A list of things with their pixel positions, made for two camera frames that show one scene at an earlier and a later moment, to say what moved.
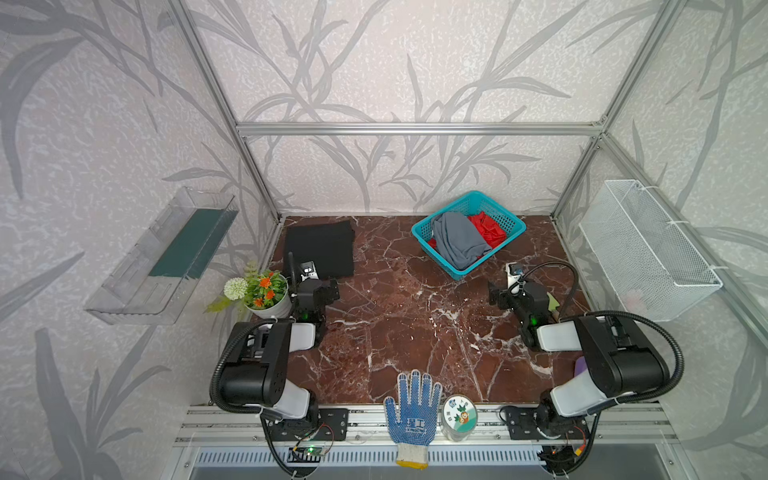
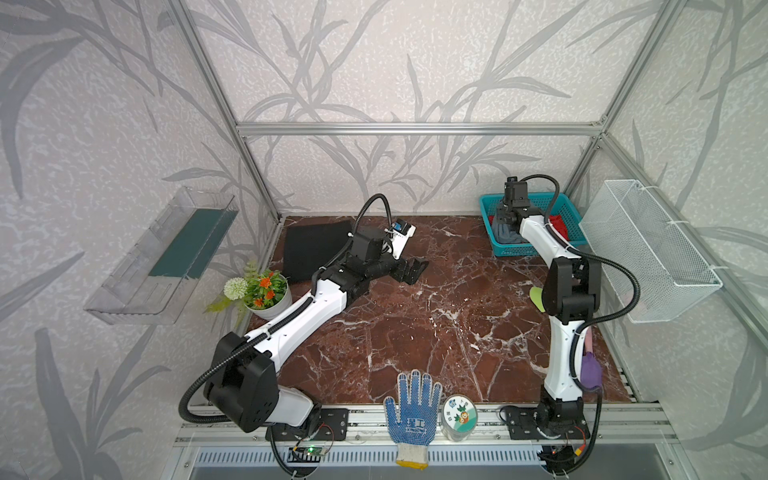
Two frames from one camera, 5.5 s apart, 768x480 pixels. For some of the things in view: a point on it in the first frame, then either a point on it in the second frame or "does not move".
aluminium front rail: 586,425 does not move
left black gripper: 300,288 → 398,267
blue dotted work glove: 414,426 does not move
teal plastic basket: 463,237 → 565,208
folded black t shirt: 329,246 does not move
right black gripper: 502,297 → 513,212
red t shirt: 489,229 → 557,221
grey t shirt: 458,240 → 508,233
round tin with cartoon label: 459,417 does not move
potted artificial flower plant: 263,293 does not move
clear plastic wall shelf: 152,282 does not move
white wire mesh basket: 656,272 does not move
